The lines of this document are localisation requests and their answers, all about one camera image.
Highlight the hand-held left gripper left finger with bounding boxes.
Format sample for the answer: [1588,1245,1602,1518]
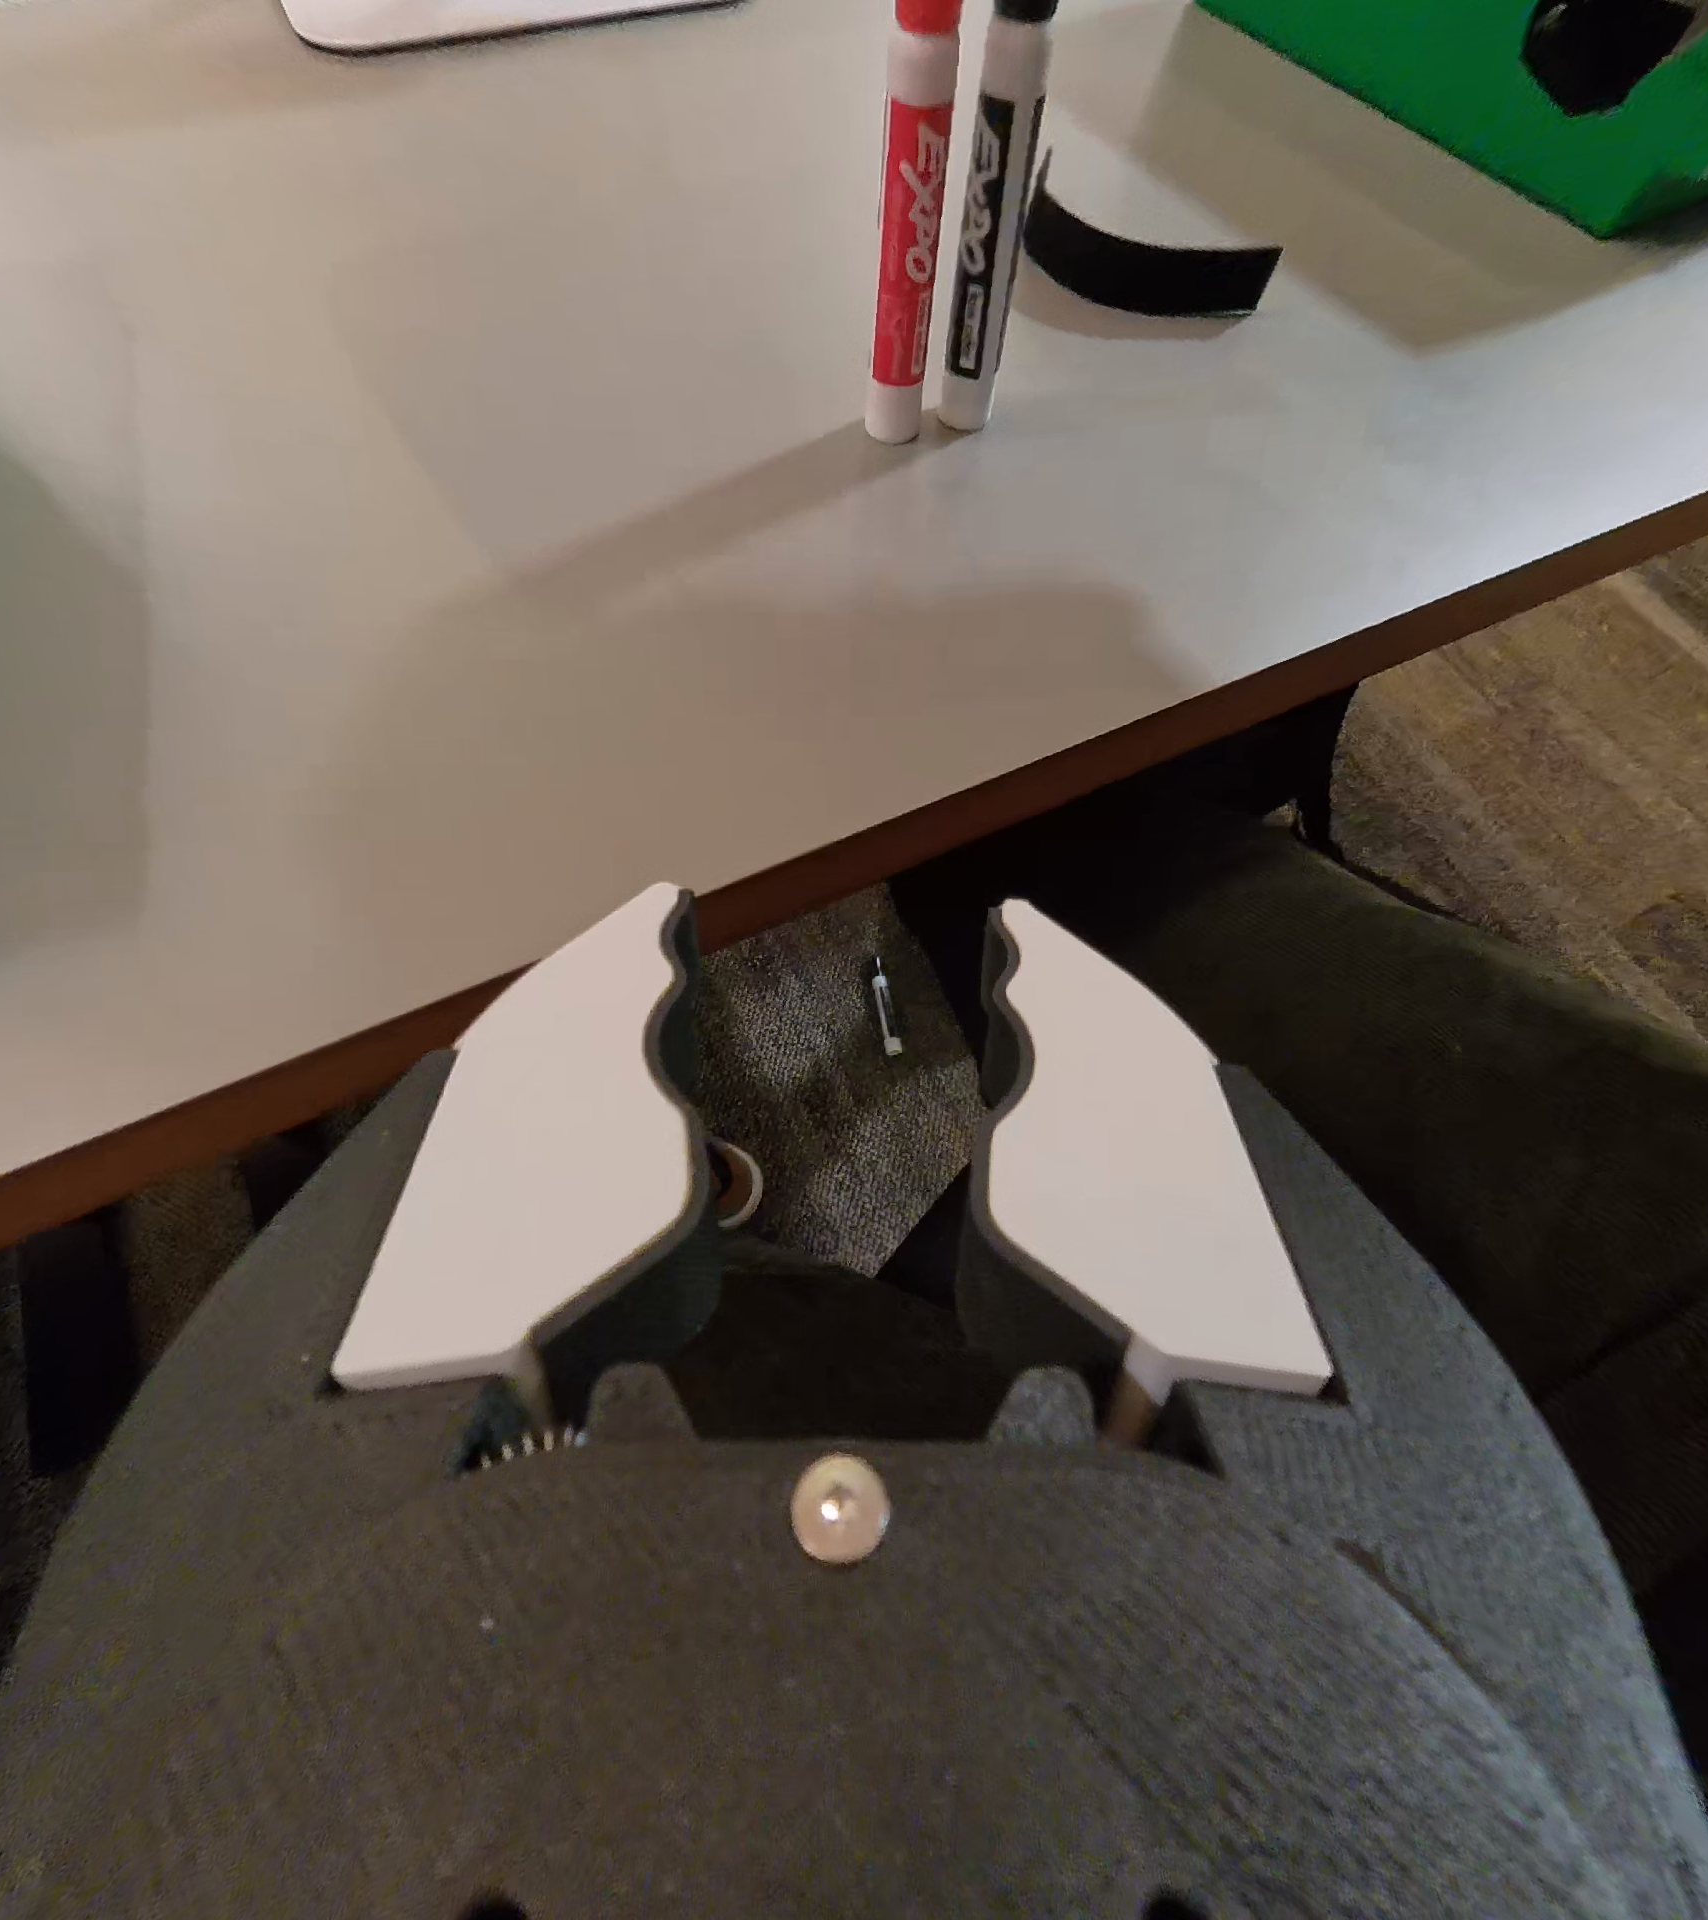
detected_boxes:
[331,882,720,1400]

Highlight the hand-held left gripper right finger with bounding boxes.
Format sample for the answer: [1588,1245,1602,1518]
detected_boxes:
[962,898,1336,1447]

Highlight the black hook-and-loop strap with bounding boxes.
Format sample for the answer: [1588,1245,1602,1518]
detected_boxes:
[1021,148,1285,320]

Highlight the red dry erase marker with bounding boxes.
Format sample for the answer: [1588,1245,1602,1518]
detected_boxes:
[861,0,965,449]

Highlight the green plastic crate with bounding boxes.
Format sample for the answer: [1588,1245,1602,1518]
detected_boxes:
[1192,0,1708,241]

